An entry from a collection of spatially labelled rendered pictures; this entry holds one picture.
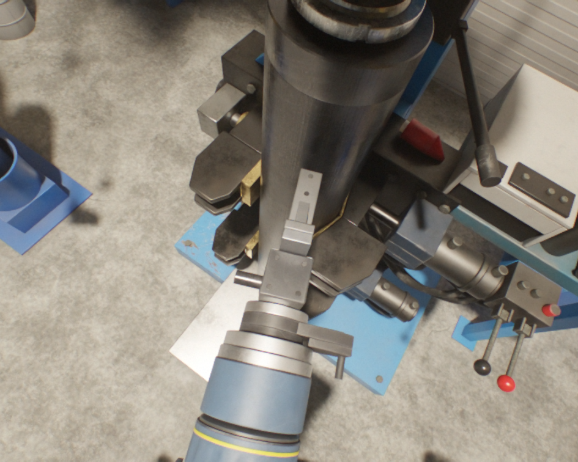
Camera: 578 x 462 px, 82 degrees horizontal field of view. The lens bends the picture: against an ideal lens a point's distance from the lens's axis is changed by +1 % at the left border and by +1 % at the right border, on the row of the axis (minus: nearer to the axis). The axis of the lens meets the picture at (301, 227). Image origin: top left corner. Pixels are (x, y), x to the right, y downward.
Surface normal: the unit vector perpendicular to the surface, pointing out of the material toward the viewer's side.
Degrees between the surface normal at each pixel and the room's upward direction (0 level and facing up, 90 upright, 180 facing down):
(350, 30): 90
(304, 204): 30
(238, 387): 20
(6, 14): 90
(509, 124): 0
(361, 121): 90
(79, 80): 0
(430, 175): 0
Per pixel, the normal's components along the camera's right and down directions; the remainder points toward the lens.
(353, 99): 0.10, 0.92
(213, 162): 0.13, -0.39
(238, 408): -0.11, -0.44
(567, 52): -0.55, 0.73
